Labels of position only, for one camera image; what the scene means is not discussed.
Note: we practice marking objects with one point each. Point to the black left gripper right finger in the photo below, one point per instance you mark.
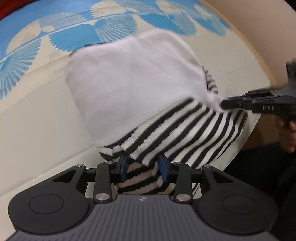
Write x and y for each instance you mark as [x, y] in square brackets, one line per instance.
[179, 174]

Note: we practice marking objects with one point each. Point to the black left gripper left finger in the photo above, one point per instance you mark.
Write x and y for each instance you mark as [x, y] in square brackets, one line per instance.
[109, 173]

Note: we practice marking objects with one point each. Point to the black white striped hooded top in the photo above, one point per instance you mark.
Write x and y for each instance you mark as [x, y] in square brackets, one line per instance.
[147, 95]

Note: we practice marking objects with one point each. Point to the person right hand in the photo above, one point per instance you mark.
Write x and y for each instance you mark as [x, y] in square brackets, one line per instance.
[286, 131]

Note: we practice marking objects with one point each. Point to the blue cream patterned bedsheet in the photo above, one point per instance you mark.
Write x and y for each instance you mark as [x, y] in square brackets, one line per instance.
[41, 126]

